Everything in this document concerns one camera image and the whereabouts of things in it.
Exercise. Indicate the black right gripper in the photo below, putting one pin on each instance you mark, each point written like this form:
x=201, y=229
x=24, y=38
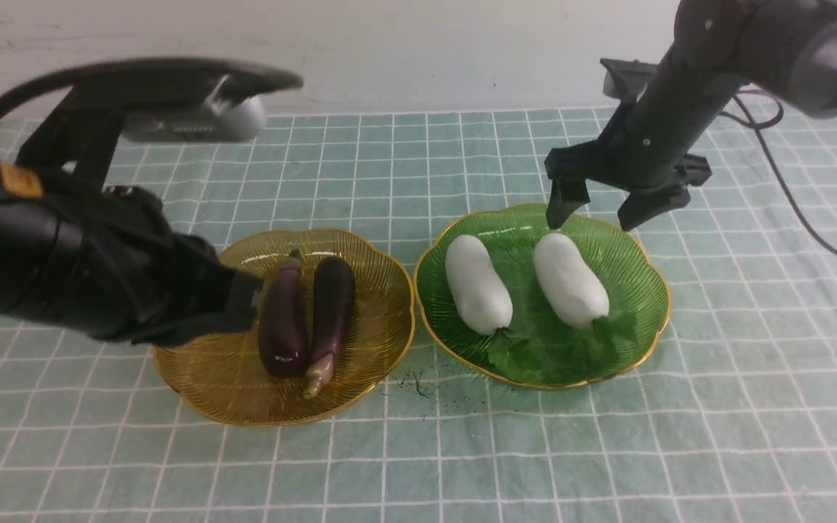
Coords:
x=645, y=148

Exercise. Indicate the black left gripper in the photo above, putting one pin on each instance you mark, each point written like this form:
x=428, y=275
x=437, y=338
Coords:
x=165, y=288

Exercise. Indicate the white radish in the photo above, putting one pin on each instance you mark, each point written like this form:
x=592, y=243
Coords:
x=574, y=292
x=481, y=298

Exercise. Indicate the dark purple eggplant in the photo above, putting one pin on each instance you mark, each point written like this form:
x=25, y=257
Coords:
x=283, y=337

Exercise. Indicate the purple eggplant green stem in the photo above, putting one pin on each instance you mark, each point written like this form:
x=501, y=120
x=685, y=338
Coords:
x=332, y=313

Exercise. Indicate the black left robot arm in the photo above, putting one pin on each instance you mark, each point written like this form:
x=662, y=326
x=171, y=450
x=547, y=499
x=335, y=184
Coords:
x=41, y=253

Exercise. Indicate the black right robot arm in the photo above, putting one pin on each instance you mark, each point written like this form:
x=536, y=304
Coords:
x=787, y=48

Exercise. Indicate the green ribbed glass plate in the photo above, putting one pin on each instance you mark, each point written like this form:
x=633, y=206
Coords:
x=539, y=351

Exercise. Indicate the amber ribbed glass plate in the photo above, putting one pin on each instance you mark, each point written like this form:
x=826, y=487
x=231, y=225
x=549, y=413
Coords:
x=221, y=376

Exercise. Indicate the green checkered tablecloth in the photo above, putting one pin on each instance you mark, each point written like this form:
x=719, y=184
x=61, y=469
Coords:
x=732, y=419

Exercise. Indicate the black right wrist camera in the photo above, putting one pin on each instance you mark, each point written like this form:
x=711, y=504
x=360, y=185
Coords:
x=626, y=79

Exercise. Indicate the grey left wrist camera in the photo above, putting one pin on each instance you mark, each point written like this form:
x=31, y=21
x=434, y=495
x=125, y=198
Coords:
x=221, y=115

